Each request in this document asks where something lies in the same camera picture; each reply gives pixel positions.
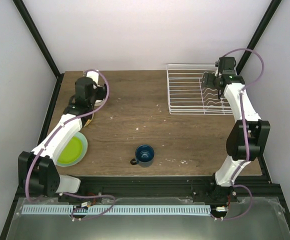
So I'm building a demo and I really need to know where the white wire dish rack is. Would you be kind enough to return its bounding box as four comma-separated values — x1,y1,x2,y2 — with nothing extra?
166,63,233,116

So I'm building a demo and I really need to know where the woven bamboo plate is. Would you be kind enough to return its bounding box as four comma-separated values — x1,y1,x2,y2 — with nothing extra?
83,113,95,128

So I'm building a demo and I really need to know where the pale green plate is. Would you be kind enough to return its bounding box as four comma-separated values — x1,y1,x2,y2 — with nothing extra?
56,132,88,167

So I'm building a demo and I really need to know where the lime green plate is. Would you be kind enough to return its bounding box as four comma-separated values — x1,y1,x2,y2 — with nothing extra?
57,136,83,165

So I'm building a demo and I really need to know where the white scalloped bowl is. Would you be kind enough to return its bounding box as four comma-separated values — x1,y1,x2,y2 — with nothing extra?
83,70,104,107

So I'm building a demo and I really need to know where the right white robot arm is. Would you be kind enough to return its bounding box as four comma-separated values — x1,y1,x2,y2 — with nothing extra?
203,56,271,202

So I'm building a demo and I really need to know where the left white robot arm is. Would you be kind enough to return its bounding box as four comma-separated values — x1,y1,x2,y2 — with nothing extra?
18,69,110,202

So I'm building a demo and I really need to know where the dark blue mug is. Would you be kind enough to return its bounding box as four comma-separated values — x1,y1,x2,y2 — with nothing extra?
130,144,155,168

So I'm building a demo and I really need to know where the light blue slotted strip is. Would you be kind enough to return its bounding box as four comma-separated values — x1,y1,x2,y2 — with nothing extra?
21,204,211,216

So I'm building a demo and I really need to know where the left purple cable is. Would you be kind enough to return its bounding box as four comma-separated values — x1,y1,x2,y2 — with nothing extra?
24,69,116,222

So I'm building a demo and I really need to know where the purple cable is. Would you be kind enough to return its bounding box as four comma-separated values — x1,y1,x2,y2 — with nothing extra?
24,69,116,222
214,48,265,222

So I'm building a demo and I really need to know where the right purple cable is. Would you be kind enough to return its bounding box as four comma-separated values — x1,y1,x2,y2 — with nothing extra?
214,48,265,222

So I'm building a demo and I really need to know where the left black frame post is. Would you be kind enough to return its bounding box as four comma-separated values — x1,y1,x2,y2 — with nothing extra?
11,0,62,79

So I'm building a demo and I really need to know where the black frame post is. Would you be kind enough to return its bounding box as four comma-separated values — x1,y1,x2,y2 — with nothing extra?
11,0,62,79
236,0,282,74

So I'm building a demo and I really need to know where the right black frame post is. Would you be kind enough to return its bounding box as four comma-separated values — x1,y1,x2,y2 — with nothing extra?
236,0,282,74

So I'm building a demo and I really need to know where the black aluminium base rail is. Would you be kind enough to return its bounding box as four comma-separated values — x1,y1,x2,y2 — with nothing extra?
17,175,281,203

